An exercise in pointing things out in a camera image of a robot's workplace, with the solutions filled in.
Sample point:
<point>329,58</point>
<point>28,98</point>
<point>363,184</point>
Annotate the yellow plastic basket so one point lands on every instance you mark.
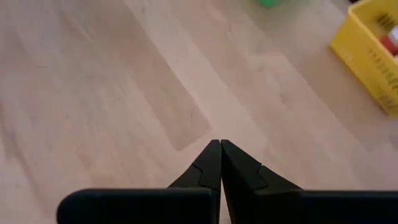
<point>360,53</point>

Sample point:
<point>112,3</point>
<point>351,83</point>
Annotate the pink white wall charger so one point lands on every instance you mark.
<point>389,45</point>

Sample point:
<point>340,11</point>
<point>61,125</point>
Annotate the green plastic basket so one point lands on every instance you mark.
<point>269,2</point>

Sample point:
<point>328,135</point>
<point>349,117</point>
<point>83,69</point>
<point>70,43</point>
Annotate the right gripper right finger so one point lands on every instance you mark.
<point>245,186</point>

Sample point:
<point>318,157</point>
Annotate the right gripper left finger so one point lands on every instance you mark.
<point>205,174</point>

